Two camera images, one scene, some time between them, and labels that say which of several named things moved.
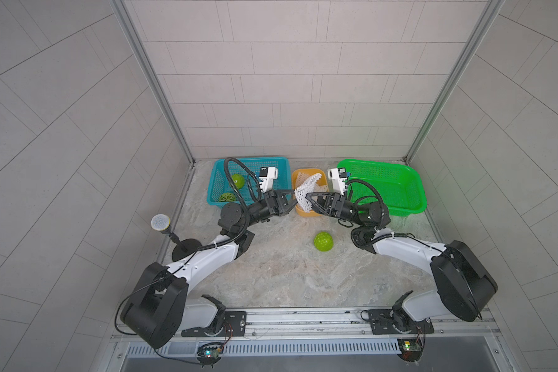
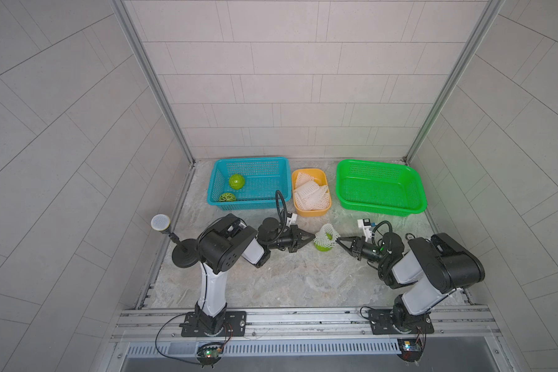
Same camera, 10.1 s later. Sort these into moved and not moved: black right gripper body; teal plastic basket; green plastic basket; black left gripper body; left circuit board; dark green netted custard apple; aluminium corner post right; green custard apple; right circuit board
Moved: black left gripper body; black right gripper body
Not moved: green custard apple; teal plastic basket; aluminium corner post right; green plastic basket; dark green netted custard apple; right circuit board; left circuit board
